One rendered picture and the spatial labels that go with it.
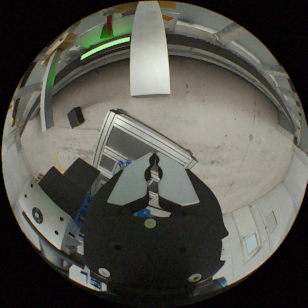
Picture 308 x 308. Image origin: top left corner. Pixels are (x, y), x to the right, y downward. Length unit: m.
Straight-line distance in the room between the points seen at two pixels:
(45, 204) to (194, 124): 1.08
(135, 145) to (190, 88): 0.71
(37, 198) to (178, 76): 1.09
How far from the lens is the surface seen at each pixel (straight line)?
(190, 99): 0.99
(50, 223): 0.22
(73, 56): 0.44
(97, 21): 0.56
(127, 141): 0.82
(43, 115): 0.28
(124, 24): 0.31
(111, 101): 1.04
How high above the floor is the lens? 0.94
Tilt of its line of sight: 62 degrees down
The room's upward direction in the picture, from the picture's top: 178 degrees counter-clockwise
